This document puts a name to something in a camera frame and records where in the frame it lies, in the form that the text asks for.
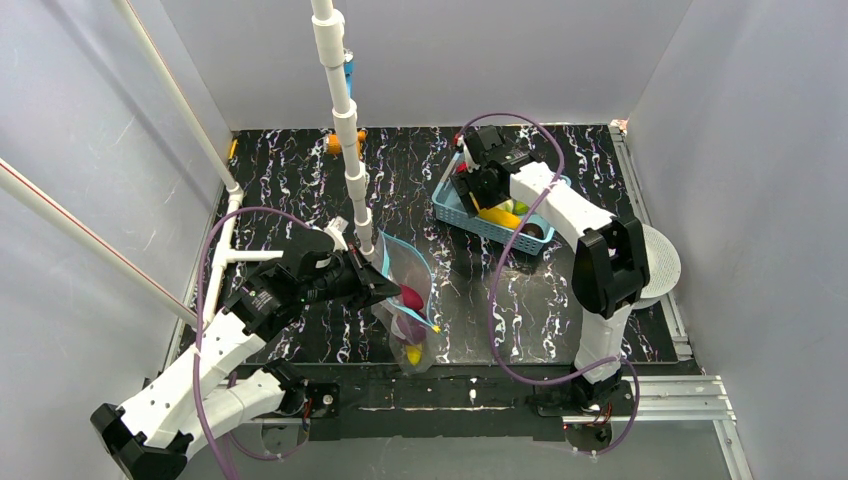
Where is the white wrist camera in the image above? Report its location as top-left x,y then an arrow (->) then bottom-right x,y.
323,216 -> 349,251
457,137 -> 478,171

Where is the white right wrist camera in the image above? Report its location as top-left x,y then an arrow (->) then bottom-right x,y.
457,137 -> 478,171

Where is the green toy pear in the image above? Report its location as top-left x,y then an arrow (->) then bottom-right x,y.
499,199 -> 529,216

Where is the yellow toy banana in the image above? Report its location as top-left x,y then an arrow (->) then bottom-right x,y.
470,194 -> 521,230
404,343 -> 424,366

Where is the clear zip top bag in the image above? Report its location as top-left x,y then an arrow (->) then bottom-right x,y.
372,231 -> 445,375

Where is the white pvc pipe frame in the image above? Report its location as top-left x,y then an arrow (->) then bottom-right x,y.
0,0 -> 386,326

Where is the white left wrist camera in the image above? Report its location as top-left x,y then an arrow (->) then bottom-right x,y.
323,216 -> 349,251

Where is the yellow toy banana front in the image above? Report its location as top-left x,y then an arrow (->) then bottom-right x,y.
404,343 -> 424,366

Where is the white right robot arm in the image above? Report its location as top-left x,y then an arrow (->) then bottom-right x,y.
450,126 -> 650,408

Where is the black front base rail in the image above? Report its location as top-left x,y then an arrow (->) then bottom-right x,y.
296,364 -> 565,442

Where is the blue clip on pipe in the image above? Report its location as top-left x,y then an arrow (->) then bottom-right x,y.
343,56 -> 354,97

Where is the orange clamp on pipe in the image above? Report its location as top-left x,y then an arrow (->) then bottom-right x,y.
326,129 -> 368,157

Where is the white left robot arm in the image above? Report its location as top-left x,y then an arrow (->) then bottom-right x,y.
90,229 -> 402,479

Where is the light blue plastic basket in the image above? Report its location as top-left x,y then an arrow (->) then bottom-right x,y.
431,152 -> 554,256

